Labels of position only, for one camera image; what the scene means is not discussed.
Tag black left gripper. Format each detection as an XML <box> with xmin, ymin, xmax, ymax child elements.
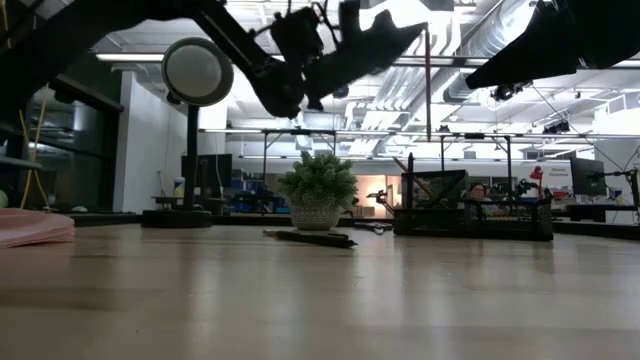
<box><xmin>259</xmin><ymin>0</ymin><xmax>429</xmax><ymax>119</ymax></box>

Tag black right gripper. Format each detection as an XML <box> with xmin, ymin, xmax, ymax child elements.
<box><xmin>465</xmin><ymin>0</ymin><xmax>640</xmax><ymax>90</ymax></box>

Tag long orange pencil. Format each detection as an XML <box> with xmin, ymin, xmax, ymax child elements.
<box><xmin>424</xmin><ymin>27</ymin><xmax>433</xmax><ymax>145</ymax></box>

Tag short orange pencil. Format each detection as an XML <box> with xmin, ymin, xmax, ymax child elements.
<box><xmin>393</xmin><ymin>157</ymin><xmax>437</xmax><ymax>201</ymax></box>

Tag black mesh desk organizer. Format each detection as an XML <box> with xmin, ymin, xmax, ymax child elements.
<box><xmin>393</xmin><ymin>168</ymin><xmax>555</xmax><ymax>242</ymax></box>

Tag pink sticky note pad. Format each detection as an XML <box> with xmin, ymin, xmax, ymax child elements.
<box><xmin>0</xmin><ymin>208</ymin><xmax>76</xmax><ymax>250</ymax></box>

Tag red background desk lamp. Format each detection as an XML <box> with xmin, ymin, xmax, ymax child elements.
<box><xmin>528</xmin><ymin>165</ymin><xmax>545</xmax><ymax>202</ymax></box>

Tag black background monitor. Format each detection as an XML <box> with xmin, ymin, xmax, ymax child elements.
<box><xmin>180</xmin><ymin>153</ymin><xmax>234</xmax><ymax>189</ymax></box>
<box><xmin>569</xmin><ymin>157</ymin><xmax>608</xmax><ymax>198</ymax></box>

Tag green artificial potted plant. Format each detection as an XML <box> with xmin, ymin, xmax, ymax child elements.
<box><xmin>276</xmin><ymin>151</ymin><xmax>359</xmax><ymax>232</ymax></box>

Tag person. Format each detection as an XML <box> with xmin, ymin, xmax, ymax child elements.
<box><xmin>467</xmin><ymin>181</ymin><xmax>501</xmax><ymax>211</ymax></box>

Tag black background desk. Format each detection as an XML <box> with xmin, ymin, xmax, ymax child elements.
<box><xmin>564</xmin><ymin>202</ymin><xmax>640</xmax><ymax>224</ymax></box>

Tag black desk lamp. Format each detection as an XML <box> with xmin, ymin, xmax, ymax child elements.
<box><xmin>141</xmin><ymin>37</ymin><xmax>235</xmax><ymax>230</ymax></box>

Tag blue storage bins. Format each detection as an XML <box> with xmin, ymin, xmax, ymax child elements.
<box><xmin>232</xmin><ymin>179</ymin><xmax>291</xmax><ymax>214</ymax></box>

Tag fluorescent ceiling light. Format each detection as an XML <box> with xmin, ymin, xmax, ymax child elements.
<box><xmin>94</xmin><ymin>52</ymin><xmax>166</xmax><ymax>64</ymax></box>

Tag silver ventilation duct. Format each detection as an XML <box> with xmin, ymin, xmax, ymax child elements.
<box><xmin>442</xmin><ymin>0</ymin><xmax>531</xmax><ymax>104</ymax></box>

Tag background workstation frame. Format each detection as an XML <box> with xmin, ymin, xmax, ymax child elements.
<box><xmin>199</xmin><ymin>127</ymin><xmax>516</xmax><ymax>174</ymax></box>

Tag yellow cable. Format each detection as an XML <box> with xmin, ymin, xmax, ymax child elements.
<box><xmin>18</xmin><ymin>97</ymin><xmax>50</xmax><ymax>209</ymax></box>

